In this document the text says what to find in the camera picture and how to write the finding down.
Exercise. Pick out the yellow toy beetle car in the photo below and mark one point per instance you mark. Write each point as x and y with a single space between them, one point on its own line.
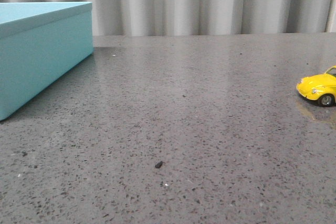
319 88

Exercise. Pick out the light blue storage box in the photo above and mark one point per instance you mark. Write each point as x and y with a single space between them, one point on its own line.
40 41

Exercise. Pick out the small black debris chip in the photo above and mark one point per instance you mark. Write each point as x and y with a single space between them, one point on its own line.
159 164

